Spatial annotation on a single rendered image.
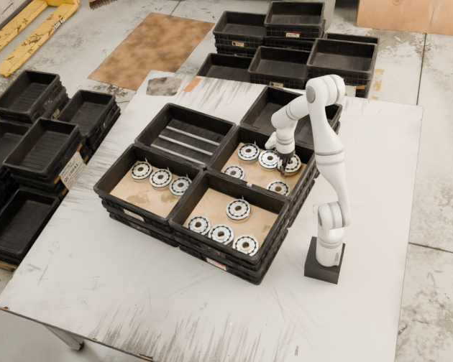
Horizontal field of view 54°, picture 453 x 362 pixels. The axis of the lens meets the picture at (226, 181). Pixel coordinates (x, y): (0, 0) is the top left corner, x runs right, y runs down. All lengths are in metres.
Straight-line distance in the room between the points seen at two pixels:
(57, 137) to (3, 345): 1.25
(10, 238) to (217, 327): 1.56
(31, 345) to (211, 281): 1.32
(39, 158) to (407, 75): 2.78
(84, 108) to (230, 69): 1.11
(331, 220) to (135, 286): 0.88
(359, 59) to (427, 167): 0.84
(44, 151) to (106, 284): 1.21
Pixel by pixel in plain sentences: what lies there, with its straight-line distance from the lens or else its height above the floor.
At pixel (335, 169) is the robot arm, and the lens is 1.45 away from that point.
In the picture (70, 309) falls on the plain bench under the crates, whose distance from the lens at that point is 2.00.
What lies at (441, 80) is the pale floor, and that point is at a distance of 3.88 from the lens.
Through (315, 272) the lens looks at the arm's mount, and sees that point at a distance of 1.80.
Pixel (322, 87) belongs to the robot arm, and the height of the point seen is 1.47.
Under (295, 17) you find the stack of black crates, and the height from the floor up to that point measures 0.50.
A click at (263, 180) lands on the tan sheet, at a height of 0.83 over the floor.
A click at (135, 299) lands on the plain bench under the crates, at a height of 0.70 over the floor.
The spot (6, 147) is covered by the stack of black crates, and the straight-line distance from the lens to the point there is 3.28.
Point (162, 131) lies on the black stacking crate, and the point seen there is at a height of 0.83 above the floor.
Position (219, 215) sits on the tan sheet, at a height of 0.83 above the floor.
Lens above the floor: 2.37
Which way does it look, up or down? 51 degrees down
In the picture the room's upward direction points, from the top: 10 degrees counter-clockwise
